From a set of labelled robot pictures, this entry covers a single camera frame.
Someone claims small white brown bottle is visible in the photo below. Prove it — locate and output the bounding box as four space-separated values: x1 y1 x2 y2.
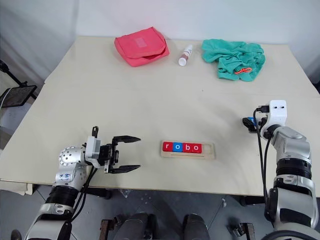
177 44 194 67

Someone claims black table foot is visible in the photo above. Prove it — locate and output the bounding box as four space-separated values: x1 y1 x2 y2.
239 195 266 207
86 187 113 200

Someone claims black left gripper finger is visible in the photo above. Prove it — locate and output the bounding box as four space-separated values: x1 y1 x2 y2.
109 164 142 175
111 135 142 151

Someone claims pink fabric pouch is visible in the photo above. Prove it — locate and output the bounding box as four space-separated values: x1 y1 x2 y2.
114 26 171 68

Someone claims black tripod stand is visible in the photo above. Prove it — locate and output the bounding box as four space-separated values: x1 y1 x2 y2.
0 59 29 87

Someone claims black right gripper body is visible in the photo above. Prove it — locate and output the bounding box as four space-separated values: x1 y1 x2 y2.
255 112 268 133

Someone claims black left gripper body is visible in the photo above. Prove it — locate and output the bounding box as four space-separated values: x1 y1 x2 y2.
98 142 120 174

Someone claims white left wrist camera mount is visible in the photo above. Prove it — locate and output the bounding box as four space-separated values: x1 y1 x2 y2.
84 136 102 168

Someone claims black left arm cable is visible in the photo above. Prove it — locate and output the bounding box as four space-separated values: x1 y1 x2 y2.
59 126 100 240

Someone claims dark rounded shape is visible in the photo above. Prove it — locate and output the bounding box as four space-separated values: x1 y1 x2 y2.
123 211 157 240
182 213 210 240

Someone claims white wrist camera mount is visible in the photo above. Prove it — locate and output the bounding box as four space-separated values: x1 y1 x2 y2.
259 99 287 139
84 136 102 168

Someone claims crumpled green cloth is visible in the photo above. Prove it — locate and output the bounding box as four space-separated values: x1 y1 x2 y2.
201 38 266 83

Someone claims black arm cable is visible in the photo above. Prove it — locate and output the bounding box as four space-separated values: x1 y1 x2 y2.
252 105 272 201
59 126 100 240

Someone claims wooden letter tray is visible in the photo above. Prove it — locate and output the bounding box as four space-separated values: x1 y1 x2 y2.
159 140 216 160

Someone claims black tablet screen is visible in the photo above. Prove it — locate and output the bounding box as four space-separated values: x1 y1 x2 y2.
0 84 38 109

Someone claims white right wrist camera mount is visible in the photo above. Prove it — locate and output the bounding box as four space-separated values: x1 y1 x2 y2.
259 99 287 139

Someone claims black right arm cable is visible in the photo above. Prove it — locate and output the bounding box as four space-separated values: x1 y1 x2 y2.
252 105 272 201

